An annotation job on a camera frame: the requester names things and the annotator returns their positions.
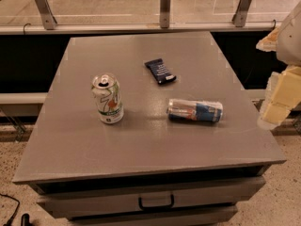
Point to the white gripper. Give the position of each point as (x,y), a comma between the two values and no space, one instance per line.
(291,42)

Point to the white green 7up can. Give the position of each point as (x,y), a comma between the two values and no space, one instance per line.
(106,91)

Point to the blue silver Red Bull can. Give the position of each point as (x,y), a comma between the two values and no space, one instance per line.
(192,110)

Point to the dark blue snack bar wrapper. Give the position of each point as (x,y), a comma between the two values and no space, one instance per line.
(160,72)

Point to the grey drawer cabinet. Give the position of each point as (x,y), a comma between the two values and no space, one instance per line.
(92,173)

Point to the black plug on floor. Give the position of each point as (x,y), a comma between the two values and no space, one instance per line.
(25,220)

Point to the right metal railing bracket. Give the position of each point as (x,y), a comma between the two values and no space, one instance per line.
(239,18)

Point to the metal railing bracket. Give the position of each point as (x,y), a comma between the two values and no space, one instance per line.
(239,18)
(164,18)
(48,20)

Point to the middle metal railing bracket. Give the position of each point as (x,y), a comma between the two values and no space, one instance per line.
(164,18)

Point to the black drawer handle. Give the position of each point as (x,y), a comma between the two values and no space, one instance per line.
(156,203)

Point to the left metal railing bracket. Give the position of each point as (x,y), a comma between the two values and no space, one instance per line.
(48,20)

